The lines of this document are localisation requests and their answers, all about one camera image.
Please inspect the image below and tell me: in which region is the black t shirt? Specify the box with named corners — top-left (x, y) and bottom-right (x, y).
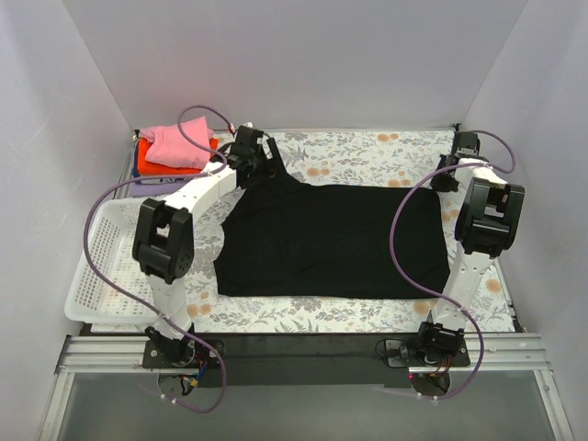
top-left (214, 146), bottom-right (450, 300)

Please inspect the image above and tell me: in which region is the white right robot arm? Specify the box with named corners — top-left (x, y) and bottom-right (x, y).
top-left (415, 130), bottom-right (526, 366)

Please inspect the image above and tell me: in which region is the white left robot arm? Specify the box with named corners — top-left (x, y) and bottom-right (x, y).
top-left (132, 124), bottom-right (275, 368)

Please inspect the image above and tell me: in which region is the pink folded t shirt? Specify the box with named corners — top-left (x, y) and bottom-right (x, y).
top-left (140, 117), bottom-right (213, 169)

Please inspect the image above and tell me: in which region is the orange folded t shirt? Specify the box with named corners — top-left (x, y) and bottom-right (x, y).
top-left (137, 137), bottom-right (211, 175)

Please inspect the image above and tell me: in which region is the lavender folded t shirt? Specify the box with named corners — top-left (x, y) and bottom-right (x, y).
top-left (127, 179), bottom-right (187, 198)

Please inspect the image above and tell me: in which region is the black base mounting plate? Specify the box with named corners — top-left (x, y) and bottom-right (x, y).
top-left (141, 334), bottom-right (472, 390)

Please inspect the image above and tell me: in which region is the white plastic basket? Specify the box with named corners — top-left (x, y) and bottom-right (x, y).
top-left (64, 198), bottom-right (156, 325)

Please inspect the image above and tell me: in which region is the aluminium frame rail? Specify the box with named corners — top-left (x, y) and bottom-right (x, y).
top-left (38, 334), bottom-right (157, 441)

